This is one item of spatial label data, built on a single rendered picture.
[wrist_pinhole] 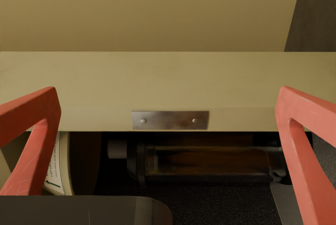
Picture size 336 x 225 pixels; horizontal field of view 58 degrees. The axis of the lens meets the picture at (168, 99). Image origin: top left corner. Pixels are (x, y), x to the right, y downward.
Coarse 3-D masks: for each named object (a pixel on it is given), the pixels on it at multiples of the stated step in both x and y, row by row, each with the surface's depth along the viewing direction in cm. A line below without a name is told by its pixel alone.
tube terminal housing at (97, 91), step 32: (0, 64) 34; (32, 64) 34; (64, 64) 34; (96, 64) 34; (128, 64) 34; (160, 64) 34; (192, 64) 34; (224, 64) 34; (256, 64) 34; (288, 64) 34; (320, 64) 34; (0, 96) 29; (64, 96) 29; (96, 96) 29; (128, 96) 29; (160, 96) 29; (192, 96) 29; (224, 96) 29; (256, 96) 29; (320, 96) 29; (32, 128) 29; (64, 128) 29; (96, 128) 29; (128, 128) 29; (224, 128) 29; (256, 128) 29; (0, 160) 32
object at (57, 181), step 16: (64, 144) 35; (80, 144) 50; (96, 144) 52; (64, 160) 35; (80, 160) 50; (96, 160) 51; (48, 176) 37; (64, 176) 36; (80, 176) 48; (96, 176) 49; (64, 192) 37; (80, 192) 45
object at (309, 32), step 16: (304, 0) 58; (320, 0) 52; (304, 16) 58; (320, 16) 52; (288, 32) 66; (304, 32) 58; (320, 32) 52; (288, 48) 66; (304, 48) 58; (320, 48) 52
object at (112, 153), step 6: (132, 132) 40; (114, 138) 43; (120, 138) 43; (126, 138) 44; (132, 138) 40; (108, 144) 42; (114, 144) 42; (120, 144) 42; (126, 144) 40; (132, 144) 39; (108, 150) 42; (114, 150) 42; (120, 150) 42; (126, 150) 40; (132, 150) 39; (108, 156) 42; (114, 156) 42; (120, 156) 42; (126, 156) 40; (132, 156) 39; (132, 162) 39; (132, 168) 40; (132, 174) 40
